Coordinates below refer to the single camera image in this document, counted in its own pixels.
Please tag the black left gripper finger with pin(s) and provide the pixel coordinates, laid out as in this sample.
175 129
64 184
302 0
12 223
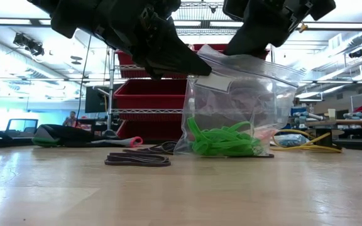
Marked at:
168 53

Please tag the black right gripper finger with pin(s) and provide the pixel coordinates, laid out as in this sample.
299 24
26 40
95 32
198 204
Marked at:
259 34

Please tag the orange rubber band bunch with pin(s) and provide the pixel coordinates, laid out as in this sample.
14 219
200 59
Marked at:
267 135

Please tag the green rubber band bunch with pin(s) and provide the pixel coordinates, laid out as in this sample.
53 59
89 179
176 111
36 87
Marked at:
218 144

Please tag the blue rubber band bunch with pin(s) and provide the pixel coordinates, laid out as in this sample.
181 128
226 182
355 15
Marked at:
294 141

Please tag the yellow hanging plug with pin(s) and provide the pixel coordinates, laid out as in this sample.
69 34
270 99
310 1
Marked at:
303 28

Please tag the black monitor back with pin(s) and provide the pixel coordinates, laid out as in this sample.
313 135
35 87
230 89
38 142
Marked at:
96 100

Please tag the blue storage bin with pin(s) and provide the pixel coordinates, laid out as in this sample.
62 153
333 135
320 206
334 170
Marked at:
297 111

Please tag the grey blue pipe fitting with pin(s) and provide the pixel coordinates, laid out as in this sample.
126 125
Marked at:
310 116
360 115

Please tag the white cup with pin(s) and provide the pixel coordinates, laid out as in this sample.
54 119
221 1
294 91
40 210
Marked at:
332 114

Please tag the person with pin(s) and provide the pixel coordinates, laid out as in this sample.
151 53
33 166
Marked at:
71 120

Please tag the black and green bag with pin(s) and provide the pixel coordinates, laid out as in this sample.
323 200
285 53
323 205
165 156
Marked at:
61 133

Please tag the wooden workbench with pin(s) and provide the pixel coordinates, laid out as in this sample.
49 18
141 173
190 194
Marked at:
357 122

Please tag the computer monitor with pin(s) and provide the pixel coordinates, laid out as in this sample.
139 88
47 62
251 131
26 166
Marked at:
20 125

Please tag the black ceiling camera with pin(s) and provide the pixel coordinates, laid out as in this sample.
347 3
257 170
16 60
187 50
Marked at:
356 53

